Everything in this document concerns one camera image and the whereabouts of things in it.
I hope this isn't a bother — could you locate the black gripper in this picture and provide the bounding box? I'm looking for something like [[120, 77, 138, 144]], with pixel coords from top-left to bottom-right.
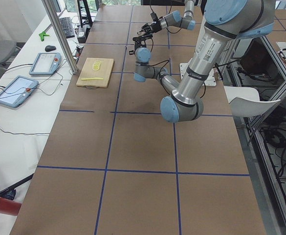
[[141, 21, 162, 35], [132, 34, 153, 49]]

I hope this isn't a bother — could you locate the clear glass shaker cup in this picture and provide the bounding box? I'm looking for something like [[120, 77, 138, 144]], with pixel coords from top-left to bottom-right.
[[137, 29, 145, 36]]

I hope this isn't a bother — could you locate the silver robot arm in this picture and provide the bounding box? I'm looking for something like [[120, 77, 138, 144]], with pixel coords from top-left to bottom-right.
[[137, 0, 201, 36], [129, 0, 275, 123]]

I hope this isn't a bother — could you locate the bamboo cutting board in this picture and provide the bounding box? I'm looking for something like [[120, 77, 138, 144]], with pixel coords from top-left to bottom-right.
[[76, 58, 114, 88]]

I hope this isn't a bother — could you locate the yellow plastic knife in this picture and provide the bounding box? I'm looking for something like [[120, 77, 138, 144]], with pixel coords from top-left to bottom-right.
[[81, 77, 104, 81]]

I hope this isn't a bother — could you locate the black computer keyboard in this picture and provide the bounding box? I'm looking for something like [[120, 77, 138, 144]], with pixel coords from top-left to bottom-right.
[[59, 17, 75, 38]]

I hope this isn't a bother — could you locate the black computer mouse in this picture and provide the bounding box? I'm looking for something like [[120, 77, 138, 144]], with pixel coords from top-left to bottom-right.
[[44, 45, 56, 52]]

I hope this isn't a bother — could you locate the far teach pendant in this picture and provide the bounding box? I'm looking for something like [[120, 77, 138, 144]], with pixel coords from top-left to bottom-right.
[[29, 52, 61, 76]]

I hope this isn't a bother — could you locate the teach pendant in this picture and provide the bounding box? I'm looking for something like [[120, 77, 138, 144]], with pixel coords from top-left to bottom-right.
[[29, 52, 61, 76], [0, 76, 39, 108]]

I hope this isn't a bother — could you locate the green plastic tool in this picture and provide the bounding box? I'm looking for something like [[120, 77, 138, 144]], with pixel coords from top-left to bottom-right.
[[39, 31, 49, 42]]

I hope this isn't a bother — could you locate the white plastic chair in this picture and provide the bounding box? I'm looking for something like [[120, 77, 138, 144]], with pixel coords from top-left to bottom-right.
[[224, 86, 281, 117]]

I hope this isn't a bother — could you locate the near teach pendant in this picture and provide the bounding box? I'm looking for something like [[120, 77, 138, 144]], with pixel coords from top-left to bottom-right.
[[0, 76, 39, 108]]

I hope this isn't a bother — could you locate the red bottle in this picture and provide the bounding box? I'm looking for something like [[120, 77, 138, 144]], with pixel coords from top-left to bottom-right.
[[0, 197, 22, 216]]

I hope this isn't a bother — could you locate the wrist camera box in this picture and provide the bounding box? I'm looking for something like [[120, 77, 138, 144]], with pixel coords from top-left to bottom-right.
[[151, 12, 158, 22]]

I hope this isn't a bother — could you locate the aluminium frame post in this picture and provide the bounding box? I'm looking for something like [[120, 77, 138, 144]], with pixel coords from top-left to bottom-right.
[[42, 0, 78, 74]]

